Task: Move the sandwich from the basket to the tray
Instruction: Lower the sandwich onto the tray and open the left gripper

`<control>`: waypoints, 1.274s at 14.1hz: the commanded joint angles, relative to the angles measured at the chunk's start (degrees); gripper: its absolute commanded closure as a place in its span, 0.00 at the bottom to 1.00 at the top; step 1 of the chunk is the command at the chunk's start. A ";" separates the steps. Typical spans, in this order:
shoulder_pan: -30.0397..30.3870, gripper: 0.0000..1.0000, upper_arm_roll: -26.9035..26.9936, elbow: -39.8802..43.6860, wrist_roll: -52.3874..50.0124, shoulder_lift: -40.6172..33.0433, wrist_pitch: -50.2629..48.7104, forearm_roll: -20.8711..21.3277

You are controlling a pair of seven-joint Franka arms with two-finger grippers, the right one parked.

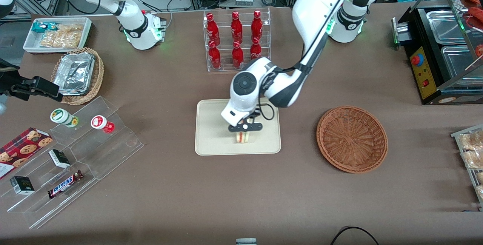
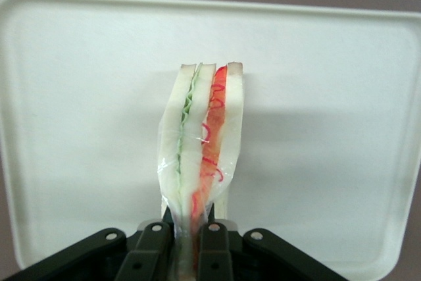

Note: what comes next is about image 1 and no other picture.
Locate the black table cable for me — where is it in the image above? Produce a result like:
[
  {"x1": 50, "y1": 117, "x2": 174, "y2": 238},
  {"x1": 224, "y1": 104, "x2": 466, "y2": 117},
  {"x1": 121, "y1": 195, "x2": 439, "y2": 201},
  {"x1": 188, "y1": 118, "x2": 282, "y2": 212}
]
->
[{"x1": 331, "y1": 226, "x2": 380, "y2": 245}]

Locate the black food warmer cabinet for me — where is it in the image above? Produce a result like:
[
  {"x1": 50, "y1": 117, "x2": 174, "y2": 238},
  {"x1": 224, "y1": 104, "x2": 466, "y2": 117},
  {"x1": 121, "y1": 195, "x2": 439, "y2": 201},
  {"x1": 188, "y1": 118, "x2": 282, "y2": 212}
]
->
[{"x1": 391, "y1": 0, "x2": 483, "y2": 106}]

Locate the Snickers bar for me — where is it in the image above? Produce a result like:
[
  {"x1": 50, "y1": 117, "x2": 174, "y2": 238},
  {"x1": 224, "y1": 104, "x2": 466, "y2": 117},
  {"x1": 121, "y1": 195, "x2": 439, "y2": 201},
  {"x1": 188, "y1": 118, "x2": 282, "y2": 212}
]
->
[{"x1": 47, "y1": 169, "x2": 85, "y2": 200}]

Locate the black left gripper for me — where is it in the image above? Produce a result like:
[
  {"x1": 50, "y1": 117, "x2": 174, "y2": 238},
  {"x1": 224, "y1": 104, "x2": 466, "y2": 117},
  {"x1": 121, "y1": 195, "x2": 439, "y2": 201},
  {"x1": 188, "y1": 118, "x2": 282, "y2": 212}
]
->
[{"x1": 240, "y1": 111, "x2": 262, "y2": 125}]

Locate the stack of foil trays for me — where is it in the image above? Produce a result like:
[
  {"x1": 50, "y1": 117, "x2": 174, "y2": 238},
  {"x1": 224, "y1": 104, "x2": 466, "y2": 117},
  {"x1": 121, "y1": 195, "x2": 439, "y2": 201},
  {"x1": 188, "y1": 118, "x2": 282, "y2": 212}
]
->
[{"x1": 52, "y1": 52, "x2": 95, "y2": 96}]

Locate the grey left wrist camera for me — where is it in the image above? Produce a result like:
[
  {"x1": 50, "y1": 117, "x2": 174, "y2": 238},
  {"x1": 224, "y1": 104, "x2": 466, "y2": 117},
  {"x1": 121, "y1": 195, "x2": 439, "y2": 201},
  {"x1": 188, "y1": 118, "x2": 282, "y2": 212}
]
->
[{"x1": 228, "y1": 122, "x2": 263, "y2": 133}]

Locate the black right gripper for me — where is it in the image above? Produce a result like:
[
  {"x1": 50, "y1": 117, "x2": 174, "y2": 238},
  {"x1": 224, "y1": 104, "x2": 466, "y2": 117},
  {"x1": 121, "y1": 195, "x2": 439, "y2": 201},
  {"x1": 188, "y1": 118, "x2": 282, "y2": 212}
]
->
[{"x1": 0, "y1": 59, "x2": 64, "y2": 102}]

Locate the round brown wicker basket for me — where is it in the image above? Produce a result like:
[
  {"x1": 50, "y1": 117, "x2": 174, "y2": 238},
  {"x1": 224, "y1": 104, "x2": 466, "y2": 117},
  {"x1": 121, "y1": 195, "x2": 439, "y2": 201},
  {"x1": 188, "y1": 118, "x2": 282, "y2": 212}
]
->
[{"x1": 316, "y1": 105, "x2": 389, "y2": 174}]

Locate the small black box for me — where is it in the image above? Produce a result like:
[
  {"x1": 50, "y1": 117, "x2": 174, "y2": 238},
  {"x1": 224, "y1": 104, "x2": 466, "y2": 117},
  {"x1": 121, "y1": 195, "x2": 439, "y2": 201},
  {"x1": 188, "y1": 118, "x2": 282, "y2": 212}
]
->
[
  {"x1": 48, "y1": 149, "x2": 71, "y2": 169},
  {"x1": 9, "y1": 176, "x2": 35, "y2": 195}
]

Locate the white rectangular snack bin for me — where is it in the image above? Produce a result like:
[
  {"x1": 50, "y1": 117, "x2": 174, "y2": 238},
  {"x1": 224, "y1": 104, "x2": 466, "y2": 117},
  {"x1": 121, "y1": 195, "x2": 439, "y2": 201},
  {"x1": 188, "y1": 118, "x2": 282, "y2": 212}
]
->
[{"x1": 23, "y1": 17, "x2": 92, "y2": 54}]

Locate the green-lidded white drink bottle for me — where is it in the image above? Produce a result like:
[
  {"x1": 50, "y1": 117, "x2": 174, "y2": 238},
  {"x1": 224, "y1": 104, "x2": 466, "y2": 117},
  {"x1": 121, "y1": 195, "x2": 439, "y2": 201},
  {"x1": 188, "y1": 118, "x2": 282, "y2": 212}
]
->
[{"x1": 50, "y1": 108, "x2": 79, "y2": 128}]

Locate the clear acrylic stepped stand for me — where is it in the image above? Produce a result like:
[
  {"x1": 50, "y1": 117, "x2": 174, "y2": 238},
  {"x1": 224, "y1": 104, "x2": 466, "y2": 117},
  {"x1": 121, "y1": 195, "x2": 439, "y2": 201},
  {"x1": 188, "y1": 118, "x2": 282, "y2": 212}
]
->
[{"x1": 0, "y1": 96, "x2": 145, "y2": 230}]

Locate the cream plastic tray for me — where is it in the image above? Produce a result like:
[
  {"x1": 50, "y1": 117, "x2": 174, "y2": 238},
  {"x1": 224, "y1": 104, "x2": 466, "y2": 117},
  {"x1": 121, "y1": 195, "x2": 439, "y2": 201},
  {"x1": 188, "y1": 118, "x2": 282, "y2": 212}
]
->
[{"x1": 194, "y1": 99, "x2": 282, "y2": 156}]

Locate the clear bag of crackers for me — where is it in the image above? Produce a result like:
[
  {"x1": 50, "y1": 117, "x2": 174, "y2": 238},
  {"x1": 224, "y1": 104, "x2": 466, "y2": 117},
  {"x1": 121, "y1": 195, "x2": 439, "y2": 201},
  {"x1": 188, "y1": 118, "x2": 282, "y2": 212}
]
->
[{"x1": 39, "y1": 24, "x2": 84, "y2": 48}]

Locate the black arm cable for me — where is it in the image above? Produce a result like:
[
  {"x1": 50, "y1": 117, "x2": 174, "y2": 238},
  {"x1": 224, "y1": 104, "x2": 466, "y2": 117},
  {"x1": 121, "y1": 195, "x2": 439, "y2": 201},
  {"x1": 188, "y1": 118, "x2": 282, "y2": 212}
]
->
[{"x1": 256, "y1": 0, "x2": 358, "y2": 122}]

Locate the red cola bottle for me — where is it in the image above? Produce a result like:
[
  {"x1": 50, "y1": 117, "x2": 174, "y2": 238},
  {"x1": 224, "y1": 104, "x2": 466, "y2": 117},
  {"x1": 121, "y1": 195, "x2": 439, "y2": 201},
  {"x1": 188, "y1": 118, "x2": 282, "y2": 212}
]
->
[
  {"x1": 231, "y1": 11, "x2": 243, "y2": 43},
  {"x1": 208, "y1": 40, "x2": 222, "y2": 69},
  {"x1": 251, "y1": 9, "x2": 263, "y2": 42},
  {"x1": 206, "y1": 12, "x2": 221, "y2": 45},
  {"x1": 250, "y1": 37, "x2": 262, "y2": 63},
  {"x1": 232, "y1": 41, "x2": 244, "y2": 68}
]

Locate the tray of pastries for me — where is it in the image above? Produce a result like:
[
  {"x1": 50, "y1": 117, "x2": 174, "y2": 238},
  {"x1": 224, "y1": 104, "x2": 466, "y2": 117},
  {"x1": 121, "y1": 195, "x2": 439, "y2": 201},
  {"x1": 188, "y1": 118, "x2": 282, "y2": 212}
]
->
[{"x1": 451, "y1": 124, "x2": 483, "y2": 210}]

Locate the clear acrylic bottle rack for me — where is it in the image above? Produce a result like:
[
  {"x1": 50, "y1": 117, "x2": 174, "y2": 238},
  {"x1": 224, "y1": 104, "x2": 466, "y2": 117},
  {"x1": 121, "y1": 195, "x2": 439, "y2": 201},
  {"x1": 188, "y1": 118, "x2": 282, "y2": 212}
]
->
[{"x1": 203, "y1": 7, "x2": 271, "y2": 73}]

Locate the oval wicker basket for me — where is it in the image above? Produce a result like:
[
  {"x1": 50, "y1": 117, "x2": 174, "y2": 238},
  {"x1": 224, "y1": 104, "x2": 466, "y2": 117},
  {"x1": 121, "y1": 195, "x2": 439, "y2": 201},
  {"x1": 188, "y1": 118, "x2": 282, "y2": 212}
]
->
[{"x1": 51, "y1": 47, "x2": 105, "y2": 105}]

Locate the red-lidded drink bottle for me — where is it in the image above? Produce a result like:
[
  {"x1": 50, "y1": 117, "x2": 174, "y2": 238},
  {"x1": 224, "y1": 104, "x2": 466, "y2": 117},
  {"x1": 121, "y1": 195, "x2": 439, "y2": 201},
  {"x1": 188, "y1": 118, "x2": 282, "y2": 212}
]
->
[{"x1": 91, "y1": 115, "x2": 115, "y2": 134}]

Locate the teal snack packet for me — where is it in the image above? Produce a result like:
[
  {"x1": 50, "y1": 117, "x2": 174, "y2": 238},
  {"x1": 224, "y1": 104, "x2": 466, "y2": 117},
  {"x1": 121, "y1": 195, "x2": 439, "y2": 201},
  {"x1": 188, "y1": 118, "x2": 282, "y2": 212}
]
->
[{"x1": 31, "y1": 22, "x2": 58, "y2": 33}]

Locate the red chocolate chip cookie box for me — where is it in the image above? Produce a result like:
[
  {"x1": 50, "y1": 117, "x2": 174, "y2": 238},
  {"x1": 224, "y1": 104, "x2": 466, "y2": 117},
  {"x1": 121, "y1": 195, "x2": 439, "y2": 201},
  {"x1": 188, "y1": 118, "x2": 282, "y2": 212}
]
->
[{"x1": 0, "y1": 127, "x2": 54, "y2": 180}]

